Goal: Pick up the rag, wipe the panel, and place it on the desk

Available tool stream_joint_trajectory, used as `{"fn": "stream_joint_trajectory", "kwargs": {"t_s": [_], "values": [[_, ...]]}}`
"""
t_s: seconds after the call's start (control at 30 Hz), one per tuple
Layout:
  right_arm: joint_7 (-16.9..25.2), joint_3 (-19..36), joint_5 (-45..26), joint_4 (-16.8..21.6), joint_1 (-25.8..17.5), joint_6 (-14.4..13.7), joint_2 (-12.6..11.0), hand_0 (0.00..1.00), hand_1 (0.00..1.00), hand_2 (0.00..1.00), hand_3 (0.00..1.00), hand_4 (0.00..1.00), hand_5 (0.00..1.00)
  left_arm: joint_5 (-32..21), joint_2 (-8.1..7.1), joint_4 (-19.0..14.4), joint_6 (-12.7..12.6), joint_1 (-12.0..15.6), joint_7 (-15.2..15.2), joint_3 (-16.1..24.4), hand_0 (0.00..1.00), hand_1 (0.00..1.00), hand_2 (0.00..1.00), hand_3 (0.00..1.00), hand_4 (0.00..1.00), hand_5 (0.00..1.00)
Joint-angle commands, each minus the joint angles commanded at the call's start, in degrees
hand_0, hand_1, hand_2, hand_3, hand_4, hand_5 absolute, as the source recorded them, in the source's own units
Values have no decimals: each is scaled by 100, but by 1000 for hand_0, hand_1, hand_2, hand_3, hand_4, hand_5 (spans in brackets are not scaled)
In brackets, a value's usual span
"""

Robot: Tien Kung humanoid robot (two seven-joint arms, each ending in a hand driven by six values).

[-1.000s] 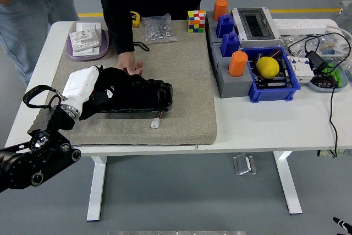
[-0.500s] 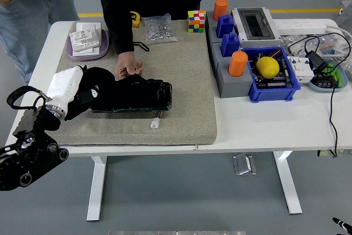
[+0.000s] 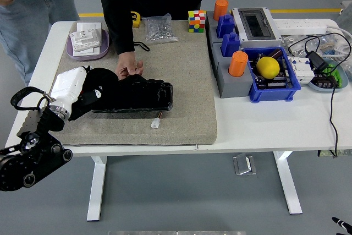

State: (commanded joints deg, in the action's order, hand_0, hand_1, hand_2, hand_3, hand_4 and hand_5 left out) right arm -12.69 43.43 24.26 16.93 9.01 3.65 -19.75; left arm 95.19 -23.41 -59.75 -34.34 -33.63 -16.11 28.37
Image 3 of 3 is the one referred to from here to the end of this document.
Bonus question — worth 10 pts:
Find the multicolour puzzle cube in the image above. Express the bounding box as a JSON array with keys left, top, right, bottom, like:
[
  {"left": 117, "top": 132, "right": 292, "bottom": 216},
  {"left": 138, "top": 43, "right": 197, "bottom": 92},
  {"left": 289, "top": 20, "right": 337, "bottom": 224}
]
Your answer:
[{"left": 188, "top": 10, "right": 207, "bottom": 33}]

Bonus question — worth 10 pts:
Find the blue plastic block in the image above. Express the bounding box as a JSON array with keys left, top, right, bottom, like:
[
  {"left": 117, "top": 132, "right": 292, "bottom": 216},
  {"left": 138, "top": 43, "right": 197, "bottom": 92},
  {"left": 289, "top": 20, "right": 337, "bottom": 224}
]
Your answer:
[
  {"left": 221, "top": 31, "right": 241, "bottom": 58},
  {"left": 216, "top": 14, "right": 235, "bottom": 39}
]

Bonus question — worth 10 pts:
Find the light blue dish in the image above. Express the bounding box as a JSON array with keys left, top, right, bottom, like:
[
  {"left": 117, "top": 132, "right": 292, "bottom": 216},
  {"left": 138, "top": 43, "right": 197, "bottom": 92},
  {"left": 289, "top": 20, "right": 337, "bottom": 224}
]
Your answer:
[{"left": 307, "top": 58, "right": 349, "bottom": 93}]

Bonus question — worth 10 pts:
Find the orange cylinder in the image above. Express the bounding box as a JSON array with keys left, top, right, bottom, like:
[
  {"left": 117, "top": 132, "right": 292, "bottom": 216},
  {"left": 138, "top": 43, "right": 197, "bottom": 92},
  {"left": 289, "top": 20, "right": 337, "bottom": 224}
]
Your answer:
[
  {"left": 228, "top": 51, "right": 249, "bottom": 78},
  {"left": 213, "top": 0, "right": 229, "bottom": 22}
]

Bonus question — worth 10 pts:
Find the clear bag of washers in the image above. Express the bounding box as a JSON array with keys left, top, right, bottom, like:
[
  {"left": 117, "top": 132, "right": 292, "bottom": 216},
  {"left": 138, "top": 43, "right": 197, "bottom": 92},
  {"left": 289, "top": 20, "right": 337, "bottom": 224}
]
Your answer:
[{"left": 280, "top": 34, "right": 309, "bottom": 57}]

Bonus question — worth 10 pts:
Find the black terminal block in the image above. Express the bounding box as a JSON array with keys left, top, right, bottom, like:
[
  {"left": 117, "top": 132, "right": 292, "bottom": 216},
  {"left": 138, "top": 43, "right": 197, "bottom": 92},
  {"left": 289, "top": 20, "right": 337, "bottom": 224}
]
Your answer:
[{"left": 313, "top": 73, "right": 339, "bottom": 89}]

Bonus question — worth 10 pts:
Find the white cable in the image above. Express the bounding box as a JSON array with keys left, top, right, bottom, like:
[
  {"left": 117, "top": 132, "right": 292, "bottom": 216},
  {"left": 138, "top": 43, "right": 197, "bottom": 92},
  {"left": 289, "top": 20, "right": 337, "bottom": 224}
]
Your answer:
[{"left": 326, "top": 24, "right": 352, "bottom": 54}]

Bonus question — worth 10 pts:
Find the yellow tape measure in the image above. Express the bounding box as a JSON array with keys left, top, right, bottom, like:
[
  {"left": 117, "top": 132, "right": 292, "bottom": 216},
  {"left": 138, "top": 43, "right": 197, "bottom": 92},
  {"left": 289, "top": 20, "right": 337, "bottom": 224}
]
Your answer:
[{"left": 131, "top": 11, "right": 141, "bottom": 29}]

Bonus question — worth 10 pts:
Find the purple tray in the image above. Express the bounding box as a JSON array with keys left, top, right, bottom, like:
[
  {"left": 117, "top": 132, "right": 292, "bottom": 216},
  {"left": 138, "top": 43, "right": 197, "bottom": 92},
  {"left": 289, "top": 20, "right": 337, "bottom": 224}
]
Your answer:
[{"left": 65, "top": 28, "right": 111, "bottom": 61}]

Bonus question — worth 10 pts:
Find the green terminal block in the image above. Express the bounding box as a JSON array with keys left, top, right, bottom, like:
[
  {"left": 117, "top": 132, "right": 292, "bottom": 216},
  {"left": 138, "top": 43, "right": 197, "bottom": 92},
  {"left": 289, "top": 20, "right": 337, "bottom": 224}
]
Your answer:
[{"left": 321, "top": 63, "right": 343, "bottom": 89}]

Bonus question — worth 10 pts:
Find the black circuit board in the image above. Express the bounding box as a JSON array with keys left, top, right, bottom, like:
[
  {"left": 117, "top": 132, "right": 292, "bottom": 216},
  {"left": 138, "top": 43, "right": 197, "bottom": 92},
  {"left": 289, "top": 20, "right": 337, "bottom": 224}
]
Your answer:
[{"left": 252, "top": 53, "right": 293, "bottom": 89}]

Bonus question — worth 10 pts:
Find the glossy black panel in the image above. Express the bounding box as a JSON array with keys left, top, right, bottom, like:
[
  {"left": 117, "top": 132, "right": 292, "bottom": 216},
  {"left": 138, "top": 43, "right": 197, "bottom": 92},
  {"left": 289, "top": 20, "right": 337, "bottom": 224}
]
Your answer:
[{"left": 92, "top": 74, "right": 174, "bottom": 113}]

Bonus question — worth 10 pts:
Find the white circuit breaker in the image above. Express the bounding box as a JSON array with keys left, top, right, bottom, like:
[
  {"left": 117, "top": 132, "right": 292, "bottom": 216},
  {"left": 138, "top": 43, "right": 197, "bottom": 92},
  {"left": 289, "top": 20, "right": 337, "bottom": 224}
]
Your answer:
[{"left": 287, "top": 55, "right": 315, "bottom": 84}]

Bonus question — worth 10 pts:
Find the white ribbed switch module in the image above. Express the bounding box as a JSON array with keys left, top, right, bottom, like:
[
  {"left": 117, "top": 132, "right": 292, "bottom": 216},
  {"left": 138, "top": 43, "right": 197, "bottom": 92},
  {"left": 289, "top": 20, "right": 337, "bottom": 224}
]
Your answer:
[{"left": 69, "top": 29, "right": 102, "bottom": 53}]

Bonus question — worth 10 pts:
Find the black power adapter with cord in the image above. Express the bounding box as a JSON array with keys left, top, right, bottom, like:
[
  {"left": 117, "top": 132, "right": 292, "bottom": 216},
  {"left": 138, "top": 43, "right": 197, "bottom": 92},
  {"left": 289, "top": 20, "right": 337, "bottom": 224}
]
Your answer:
[{"left": 288, "top": 31, "right": 352, "bottom": 158}]

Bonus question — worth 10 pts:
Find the yellow lemon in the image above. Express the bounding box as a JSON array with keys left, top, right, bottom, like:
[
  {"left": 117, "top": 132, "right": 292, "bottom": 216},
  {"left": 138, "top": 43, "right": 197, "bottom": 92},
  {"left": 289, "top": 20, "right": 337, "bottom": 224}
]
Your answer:
[{"left": 256, "top": 56, "right": 281, "bottom": 79}]

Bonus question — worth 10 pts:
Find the grey-brown mat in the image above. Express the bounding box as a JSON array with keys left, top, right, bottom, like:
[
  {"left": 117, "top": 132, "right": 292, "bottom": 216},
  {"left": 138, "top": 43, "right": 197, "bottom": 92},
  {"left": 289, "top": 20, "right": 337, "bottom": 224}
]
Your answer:
[{"left": 54, "top": 19, "right": 218, "bottom": 146}]

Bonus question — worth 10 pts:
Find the flat white switch plate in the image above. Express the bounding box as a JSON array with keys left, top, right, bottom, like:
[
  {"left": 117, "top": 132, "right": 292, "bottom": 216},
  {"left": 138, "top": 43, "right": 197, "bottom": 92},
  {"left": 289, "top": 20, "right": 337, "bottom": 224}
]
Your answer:
[
  {"left": 71, "top": 45, "right": 101, "bottom": 55},
  {"left": 76, "top": 22, "right": 102, "bottom": 34}
]

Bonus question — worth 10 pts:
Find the white table leg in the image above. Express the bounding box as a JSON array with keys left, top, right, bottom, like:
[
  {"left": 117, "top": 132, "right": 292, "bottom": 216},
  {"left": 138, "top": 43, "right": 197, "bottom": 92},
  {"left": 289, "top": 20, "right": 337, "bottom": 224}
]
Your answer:
[
  {"left": 86, "top": 155, "right": 108, "bottom": 222},
  {"left": 273, "top": 151, "right": 303, "bottom": 215}
]

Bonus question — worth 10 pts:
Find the silver metal bracket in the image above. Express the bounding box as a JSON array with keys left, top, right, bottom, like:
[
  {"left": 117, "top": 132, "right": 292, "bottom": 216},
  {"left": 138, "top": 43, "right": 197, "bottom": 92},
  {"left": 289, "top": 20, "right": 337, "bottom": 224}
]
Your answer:
[{"left": 233, "top": 152, "right": 257, "bottom": 177}]

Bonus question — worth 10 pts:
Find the white power strip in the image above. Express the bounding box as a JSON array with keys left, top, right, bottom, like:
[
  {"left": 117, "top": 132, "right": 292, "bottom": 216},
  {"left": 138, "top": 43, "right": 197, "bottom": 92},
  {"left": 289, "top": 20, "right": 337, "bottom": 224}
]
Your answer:
[{"left": 272, "top": 19, "right": 328, "bottom": 36}]

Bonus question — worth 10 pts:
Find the black strap loop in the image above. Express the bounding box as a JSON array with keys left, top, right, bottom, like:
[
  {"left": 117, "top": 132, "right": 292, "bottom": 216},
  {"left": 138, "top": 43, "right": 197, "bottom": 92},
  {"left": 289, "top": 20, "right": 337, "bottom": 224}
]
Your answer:
[{"left": 134, "top": 41, "right": 151, "bottom": 52}]

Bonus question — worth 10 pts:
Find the grey block holder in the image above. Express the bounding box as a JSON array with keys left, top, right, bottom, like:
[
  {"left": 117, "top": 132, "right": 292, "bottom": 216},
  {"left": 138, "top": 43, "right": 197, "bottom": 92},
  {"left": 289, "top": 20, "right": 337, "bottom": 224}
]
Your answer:
[
  {"left": 205, "top": 11, "right": 240, "bottom": 50},
  {"left": 211, "top": 42, "right": 254, "bottom": 99}
]

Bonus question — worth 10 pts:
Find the blue plastic bin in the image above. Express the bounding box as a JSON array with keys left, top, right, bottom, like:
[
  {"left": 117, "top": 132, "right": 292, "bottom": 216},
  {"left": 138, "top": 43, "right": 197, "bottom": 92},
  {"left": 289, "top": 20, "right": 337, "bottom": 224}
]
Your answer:
[{"left": 241, "top": 46, "right": 302, "bottom": 103}]

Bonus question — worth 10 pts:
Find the clear bag of screws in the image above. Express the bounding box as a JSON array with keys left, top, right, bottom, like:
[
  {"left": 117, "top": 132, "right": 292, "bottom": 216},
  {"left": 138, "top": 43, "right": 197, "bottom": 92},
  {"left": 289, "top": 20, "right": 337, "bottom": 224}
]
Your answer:
[{"left": 141, "top": 13, "right": 179, "bottom": 45}]

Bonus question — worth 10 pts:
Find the black rag with red tag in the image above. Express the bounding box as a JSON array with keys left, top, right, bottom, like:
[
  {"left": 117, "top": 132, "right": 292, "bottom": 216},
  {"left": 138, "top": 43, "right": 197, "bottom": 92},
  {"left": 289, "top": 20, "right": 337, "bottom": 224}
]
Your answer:
[{"left": 68, "top": 65, "right": 120, "bottom": 122}]

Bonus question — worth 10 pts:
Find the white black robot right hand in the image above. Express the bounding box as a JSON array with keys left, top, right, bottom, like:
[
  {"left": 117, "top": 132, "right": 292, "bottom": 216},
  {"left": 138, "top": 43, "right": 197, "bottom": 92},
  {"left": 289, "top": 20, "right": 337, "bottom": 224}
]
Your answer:
[{"left": 332, "top": 216, "right": 352, "bottom": 235}]

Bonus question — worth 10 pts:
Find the person in light jeans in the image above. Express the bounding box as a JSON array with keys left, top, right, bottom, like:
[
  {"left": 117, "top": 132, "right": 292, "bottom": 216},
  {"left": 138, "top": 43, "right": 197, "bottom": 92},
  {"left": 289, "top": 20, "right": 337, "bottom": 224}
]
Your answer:
[{"left": 0, "top": 0, "right": 80, "bottom": 87}]

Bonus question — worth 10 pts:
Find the person's hand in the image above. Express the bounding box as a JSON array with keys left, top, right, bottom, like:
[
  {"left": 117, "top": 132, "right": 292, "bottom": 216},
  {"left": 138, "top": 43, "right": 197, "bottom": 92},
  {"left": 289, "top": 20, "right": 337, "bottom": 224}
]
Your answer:
[{"left": 114, "top": 51, "right": 144, "bottom": 80}]

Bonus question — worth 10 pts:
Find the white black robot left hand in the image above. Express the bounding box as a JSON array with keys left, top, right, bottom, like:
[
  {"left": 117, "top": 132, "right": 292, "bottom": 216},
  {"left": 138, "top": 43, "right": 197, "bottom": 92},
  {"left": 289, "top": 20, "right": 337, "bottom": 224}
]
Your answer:
[{"left": 49, "top": 65, "right": 103, "bottom": 111}]

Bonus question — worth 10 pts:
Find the white floor fixture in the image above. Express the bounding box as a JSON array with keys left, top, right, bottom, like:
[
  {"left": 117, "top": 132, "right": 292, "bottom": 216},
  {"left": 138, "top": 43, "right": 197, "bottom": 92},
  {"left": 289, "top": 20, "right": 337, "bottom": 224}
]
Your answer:
[{"left": 340, "top": 0, "right": 352, "bottom": 14}]

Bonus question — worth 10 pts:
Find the grey electrical enclosure box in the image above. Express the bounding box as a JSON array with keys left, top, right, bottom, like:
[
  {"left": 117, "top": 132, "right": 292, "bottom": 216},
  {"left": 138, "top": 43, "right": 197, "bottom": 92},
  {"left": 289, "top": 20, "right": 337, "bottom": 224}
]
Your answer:
[{"left": 230, "top": 7, "right": 283, "bottom": 48}]

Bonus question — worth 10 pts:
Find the white wire connector plug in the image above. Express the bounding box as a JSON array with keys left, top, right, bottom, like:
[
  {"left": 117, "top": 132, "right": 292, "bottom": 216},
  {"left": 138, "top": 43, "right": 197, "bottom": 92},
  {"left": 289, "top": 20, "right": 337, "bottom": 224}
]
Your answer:
[{"left": 151, "top": 111, "right": 163, "bottom": 129}]

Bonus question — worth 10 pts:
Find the clear bag of blue parts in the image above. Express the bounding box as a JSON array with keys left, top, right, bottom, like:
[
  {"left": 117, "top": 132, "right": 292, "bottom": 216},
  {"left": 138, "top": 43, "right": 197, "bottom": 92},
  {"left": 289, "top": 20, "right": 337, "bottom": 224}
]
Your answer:
[{"left": 305, "top": 35, "right": 344, "bottom": 57}]

